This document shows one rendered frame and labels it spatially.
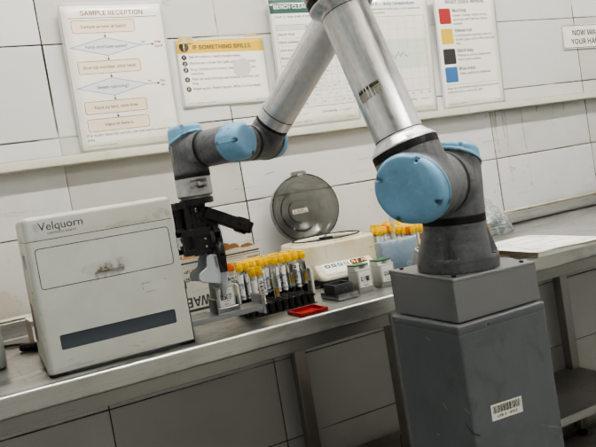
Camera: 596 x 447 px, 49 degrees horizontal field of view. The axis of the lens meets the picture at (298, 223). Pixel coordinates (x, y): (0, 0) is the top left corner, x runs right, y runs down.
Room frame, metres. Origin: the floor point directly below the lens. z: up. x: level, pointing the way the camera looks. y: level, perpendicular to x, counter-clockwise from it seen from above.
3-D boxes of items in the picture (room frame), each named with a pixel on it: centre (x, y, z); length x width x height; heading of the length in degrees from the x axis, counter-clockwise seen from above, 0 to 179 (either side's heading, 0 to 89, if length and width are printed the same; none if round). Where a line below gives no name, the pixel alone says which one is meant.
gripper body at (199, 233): (1.37, 0.21, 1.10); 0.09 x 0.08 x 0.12; 116
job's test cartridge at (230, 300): (1.39, 0.18, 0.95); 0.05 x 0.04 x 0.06; 25
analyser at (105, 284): (1.38, 0.42, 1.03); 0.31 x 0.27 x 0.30; 115
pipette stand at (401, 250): (1.69, -0.24, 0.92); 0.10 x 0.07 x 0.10; 107
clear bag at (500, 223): (2.31, -0.64, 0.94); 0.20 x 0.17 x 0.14; 98
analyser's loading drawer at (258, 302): (1.38, 0.20, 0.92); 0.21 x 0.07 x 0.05; 115
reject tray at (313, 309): (1.42, 0.01, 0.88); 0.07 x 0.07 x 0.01; 25
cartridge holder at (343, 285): (1.54, -0.07, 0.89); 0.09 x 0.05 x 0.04; 26
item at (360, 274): (1.58, -0.13, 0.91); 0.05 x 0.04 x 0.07; 25
